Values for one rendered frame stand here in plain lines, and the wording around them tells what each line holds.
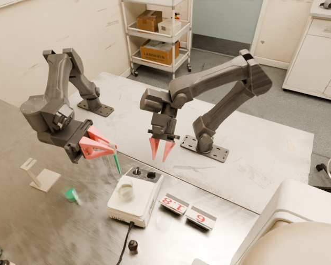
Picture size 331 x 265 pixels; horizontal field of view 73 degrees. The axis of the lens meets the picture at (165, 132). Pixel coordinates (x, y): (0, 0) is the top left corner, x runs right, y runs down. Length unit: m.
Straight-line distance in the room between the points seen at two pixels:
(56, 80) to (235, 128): 0.75
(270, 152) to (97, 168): 0.71
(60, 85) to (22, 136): 0.54
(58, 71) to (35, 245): 0.54
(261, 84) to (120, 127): 0.64
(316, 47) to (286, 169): 1.95
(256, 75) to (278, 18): 2.61
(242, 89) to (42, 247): 0.80
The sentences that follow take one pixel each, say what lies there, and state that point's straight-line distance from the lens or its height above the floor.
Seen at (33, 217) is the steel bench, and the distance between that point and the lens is 0.93.
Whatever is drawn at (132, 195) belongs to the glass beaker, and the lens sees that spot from 0.71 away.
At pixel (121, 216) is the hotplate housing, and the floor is 0.95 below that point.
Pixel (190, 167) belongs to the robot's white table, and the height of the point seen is 0.90.
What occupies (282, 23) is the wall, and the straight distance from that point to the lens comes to 3.33.
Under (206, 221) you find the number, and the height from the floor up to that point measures 0.92.
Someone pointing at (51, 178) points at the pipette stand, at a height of 0.91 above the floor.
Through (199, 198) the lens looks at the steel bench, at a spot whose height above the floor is 0.90.
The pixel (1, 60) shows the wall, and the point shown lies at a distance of 2.05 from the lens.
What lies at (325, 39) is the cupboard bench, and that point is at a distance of 2.76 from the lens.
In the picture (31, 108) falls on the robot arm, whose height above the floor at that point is 1.32.
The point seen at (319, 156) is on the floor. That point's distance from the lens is 2.44.
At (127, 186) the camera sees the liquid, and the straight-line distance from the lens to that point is 0.72.
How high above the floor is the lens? 1.63
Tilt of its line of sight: 46 degrees down
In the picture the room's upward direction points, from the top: 2 degrees counter-clockwise
